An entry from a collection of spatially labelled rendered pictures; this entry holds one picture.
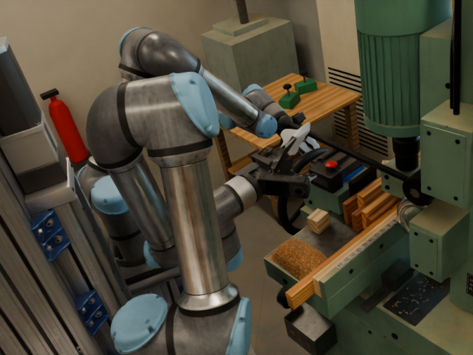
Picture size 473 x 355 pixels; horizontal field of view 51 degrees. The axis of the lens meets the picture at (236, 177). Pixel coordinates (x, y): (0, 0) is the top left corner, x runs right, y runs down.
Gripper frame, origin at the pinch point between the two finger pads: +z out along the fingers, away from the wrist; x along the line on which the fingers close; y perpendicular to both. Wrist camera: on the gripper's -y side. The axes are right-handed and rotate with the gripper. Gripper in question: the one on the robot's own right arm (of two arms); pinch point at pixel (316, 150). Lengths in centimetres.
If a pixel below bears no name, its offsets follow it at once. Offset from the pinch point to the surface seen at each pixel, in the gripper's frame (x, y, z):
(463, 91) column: -24.3, -34.8, 1.6
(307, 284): 14.0, -17.8, -23.1
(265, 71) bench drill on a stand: 75, 176, 124
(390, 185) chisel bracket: 9.2, -14.7, 8.7
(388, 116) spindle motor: -12.7, -17.6, 4.4
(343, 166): 9.2, -0.6, 7.9
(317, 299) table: 19.6, -18.5, -21.9
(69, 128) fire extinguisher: 90, 265, 9
